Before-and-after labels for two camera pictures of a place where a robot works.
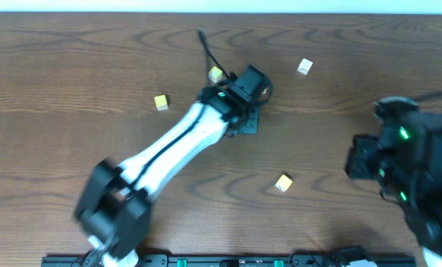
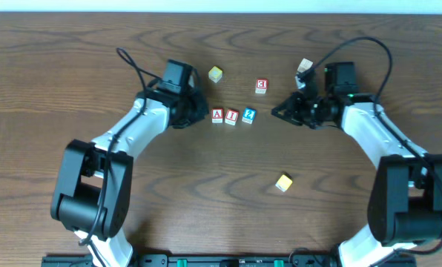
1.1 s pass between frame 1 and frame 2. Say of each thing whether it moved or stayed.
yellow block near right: stayed
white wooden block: stayed
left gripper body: moved
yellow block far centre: stayed
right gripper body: moved
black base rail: stayed
